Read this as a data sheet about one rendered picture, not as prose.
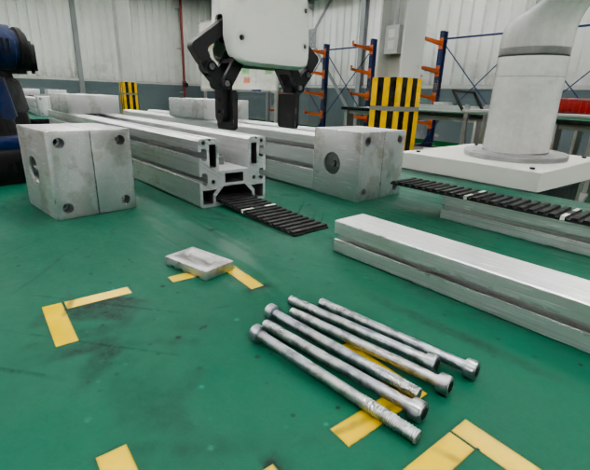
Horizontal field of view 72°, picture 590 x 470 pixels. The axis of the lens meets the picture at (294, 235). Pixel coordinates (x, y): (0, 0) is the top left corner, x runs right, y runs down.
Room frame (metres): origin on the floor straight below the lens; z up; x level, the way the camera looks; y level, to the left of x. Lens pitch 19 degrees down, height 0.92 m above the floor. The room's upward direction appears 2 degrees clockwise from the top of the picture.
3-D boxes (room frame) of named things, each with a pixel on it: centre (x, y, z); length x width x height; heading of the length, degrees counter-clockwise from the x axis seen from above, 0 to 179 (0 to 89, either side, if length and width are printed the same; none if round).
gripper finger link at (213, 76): (0.44, 0.09, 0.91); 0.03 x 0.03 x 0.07; 41
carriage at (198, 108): (0.95, 0.20, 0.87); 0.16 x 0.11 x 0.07; 42
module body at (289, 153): (0.95, 0.20, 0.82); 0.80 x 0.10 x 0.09; 42
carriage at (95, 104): (1.01, 0.51, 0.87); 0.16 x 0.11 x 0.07; 42
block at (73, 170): (0.49, 0.26, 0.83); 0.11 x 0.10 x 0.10; 137
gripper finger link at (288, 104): (0.51, 0.00, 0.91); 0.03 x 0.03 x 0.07; 41
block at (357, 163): (0.62, -0.10, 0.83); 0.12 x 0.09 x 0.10; 132
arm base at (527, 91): (0.84, -0.44, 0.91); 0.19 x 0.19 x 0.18
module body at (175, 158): (0.82, 0.35, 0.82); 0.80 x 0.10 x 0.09; 42
